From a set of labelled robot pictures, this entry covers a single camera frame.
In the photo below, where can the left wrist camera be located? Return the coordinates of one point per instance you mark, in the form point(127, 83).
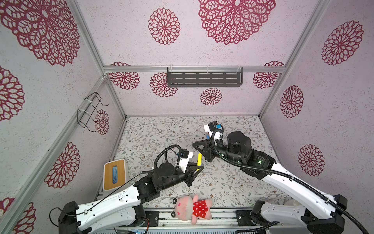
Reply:
point(183, 159)

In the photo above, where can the yellow highlighter pen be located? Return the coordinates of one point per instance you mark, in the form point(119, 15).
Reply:
point(199, 160)

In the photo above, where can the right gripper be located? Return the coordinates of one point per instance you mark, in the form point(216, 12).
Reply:
point(210, 150)

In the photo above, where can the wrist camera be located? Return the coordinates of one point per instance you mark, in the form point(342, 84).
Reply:
point(210, 127)
point(183, 159)

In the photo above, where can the dark grey wall shelf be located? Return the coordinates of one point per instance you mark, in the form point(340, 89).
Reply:
point(230, 78)

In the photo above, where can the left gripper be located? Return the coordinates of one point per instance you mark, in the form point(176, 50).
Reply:
point(186, 174)

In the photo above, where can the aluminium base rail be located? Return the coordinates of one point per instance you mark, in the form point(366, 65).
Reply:
point(247, 216)

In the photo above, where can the pink plush pig toy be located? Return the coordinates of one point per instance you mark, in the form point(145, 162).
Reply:
point(191, 208)

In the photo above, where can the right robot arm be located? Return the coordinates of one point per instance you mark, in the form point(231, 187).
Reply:
point(318, 212)

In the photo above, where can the black wire wall rack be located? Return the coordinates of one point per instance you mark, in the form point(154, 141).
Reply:
point(94, 118)

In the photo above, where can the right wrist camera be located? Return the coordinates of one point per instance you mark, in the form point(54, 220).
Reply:
point(210, 127)

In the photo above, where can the white wooden-top box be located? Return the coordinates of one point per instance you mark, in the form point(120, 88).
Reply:
point(115, 174)

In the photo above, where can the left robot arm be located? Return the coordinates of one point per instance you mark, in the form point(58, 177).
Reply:
point(140, 192)

